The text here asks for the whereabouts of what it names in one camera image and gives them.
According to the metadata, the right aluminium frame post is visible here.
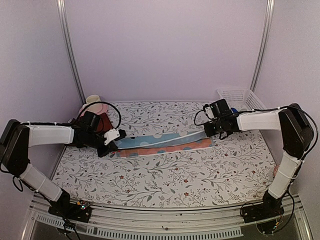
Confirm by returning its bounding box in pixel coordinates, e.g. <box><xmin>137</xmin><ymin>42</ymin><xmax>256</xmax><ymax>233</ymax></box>
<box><xmin>250</xmin><ymin>0</ymin><xmax>275</xmax><ymax>92</ymax></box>

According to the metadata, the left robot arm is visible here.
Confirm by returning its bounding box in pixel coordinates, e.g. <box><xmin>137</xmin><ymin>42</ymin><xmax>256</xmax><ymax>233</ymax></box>
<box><xmin>0</xmin><ymin>112</ymin><xmax>121</xmax><ymax>217</ymax></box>

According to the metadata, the pink saucer plate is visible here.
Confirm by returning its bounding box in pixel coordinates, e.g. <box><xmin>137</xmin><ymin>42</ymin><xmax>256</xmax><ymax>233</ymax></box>
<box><xmin>78</xmin><ymin>101</ymin><xmax>108</xmax><ymax>117</ymax></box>

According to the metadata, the left aluminium frame post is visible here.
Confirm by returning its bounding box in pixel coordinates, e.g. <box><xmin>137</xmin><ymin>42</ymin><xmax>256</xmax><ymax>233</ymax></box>
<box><xmin>56</xmin><ymin>0</ymin><xmax>86</xmax><ymax>104</ymax></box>

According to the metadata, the dark red towel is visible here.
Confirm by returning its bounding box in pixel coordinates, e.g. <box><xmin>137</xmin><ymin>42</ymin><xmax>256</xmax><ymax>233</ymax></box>
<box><xmin>67</xmin><ymin>111</ymin><xmax>113</xmax><ymax>135</ymax></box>

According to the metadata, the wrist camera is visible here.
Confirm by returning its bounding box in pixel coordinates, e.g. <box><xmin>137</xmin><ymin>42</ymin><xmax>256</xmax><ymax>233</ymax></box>
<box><xmin>103</xmin><ymin>128</ymin><xmax>127</xmax><ymax>146</ymax></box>
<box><xmin>203</xmin><ymin>104</ymin><xmax>214</xmax><ymax>119</ymax></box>

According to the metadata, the blue patterned towel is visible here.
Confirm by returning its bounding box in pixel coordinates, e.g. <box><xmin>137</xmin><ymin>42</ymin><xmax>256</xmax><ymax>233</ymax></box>
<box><xmin>113</xmin><ymin>130</ymin><xmax>214</xmax><ymax>158</ymax></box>

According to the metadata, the front aluminium rail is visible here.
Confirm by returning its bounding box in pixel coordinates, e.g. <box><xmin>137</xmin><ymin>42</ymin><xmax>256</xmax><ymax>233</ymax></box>
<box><xmin>21</xmin><ymin>194</ymin><xmax>315</xmax><ymax>240</ymax></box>

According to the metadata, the aluminium frame post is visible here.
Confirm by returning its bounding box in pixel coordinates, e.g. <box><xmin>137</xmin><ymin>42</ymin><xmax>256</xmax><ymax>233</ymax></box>
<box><xmin>250</xmin><ymin>0</ymin><xmax>275</xmax><ymax>92</ymax></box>
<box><xmin>56</xmin><ymin>0</ymin><xmax>86</xmax><ymax>104</ymax></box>

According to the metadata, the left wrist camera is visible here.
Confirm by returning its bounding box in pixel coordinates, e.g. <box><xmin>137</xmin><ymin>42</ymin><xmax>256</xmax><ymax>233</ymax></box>
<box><xmin>103</xmin><ymin>128</ymin><xmax>127</xmax><ymax>146</ymax></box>

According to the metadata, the white plastic basket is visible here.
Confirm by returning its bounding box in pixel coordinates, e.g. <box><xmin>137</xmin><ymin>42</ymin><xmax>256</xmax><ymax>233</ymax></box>
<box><xmin>217</xmin><ymin>88</ymin><xmax>266</xmax><ymax>111</ymax></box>

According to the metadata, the pink object at right edge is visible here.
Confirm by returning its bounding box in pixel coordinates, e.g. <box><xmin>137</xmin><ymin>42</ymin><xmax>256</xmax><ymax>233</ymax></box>
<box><xmin>272</xmin><ymin>165</ymin><xmax>280</xmax><ymax>178</ymax></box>

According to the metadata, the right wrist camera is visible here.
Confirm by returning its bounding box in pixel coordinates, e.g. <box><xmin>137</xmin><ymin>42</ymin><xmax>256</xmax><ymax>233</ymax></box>
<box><xmin>203</xmin><ymin>104</ymin><xmax>214</xmax><ymax>119</ymax></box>

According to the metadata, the cream ribbed mug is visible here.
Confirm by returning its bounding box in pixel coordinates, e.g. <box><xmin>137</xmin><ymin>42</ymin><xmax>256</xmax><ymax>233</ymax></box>
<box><xmin>85</xmin><ymin>94</ymin><xmax>101</xmax><ymax>104</ymax></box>

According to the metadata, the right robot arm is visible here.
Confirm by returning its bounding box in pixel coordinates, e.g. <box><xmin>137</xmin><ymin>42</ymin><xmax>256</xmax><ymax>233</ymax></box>
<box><xmin>202</xmin><ymin>99</ymin><xmax>319</xmax><ymax>218</ymax></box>

